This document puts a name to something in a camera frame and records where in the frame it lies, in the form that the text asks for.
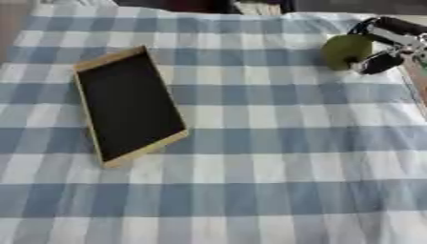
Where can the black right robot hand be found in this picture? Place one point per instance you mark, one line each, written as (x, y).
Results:
(389, 47)

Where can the tan cardboard box black inside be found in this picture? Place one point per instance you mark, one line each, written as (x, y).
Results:
(129, 105)

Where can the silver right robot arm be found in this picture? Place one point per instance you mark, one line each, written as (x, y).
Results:
(417, 76)

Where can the person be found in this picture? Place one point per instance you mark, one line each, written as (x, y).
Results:
(222, 5)

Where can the green toy apple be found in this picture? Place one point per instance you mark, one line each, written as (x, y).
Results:
(346, 50)

